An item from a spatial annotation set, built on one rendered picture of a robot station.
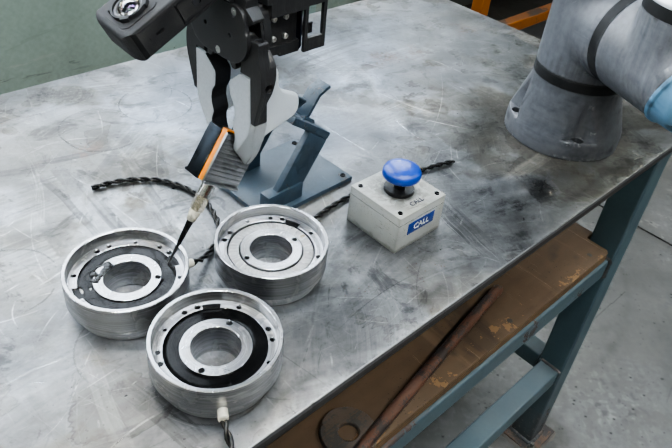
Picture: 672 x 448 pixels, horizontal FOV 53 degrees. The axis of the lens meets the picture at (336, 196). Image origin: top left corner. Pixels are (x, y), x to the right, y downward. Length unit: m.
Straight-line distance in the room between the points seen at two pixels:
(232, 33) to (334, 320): 0.27
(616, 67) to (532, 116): 0.15
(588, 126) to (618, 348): 1.05
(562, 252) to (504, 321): 0.21
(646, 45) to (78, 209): 0.60
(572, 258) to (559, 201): 0.35
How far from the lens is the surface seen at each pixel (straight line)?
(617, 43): 0.80
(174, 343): 0.55
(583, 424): 1.67
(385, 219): 0.67
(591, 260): 1.17
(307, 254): 0.63
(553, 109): 0.89
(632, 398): 1.78
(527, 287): 1.08
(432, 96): 0.98
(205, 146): 0.57
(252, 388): 0.52
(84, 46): 2.35
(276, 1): 0.51
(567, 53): 0.87
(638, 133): 1.02
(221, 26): 0.52
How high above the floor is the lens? 1.25
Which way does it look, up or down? 37 degrees down
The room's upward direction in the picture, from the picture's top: 7 degrees clockwise
